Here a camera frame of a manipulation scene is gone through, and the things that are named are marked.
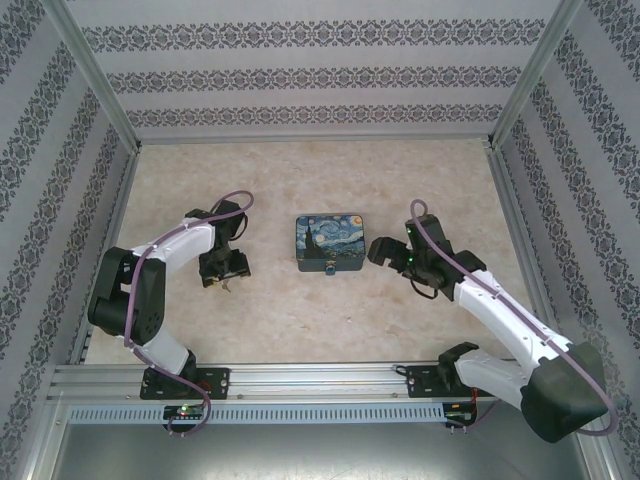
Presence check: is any slanted aluminium frame post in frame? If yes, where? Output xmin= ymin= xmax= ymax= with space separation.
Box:
xmin=41 ymin=0 xmax=145 ymax=152
xmin=485 ymin=0 xmax=585 ymax=150

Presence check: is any small green circuit board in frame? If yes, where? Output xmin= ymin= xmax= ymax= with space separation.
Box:
xmin=445 ymin=402 xmax=480 ymax=427
xmin=163 ymin=405 xmax=207 ymax=427

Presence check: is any aluminium frame bar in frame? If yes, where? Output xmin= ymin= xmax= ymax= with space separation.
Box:
xmin=487 ymin=147 xmax=570 ymax=359
xmin=134 ymin=131 xmax=494 ymax=147
xmin=68 ymin=148 xmax=143 ymax=367

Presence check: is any starry night print tin box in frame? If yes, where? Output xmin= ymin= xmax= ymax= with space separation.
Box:
xmin=294 ymin=214 xmax=370 ymax=274

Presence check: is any wide aluminium base rail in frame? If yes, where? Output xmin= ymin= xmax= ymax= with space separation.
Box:
xmin=48 ymin=362 xmax=587 ymax=402

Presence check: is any grey metal sheet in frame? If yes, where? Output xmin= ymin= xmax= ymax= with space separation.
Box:
xmin=29 ymin=422 xmax=614 ymax=480

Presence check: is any slotted grey cable duct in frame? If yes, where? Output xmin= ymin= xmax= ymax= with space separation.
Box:
xmin=67 ymin=403 xmax=447 ymax=424

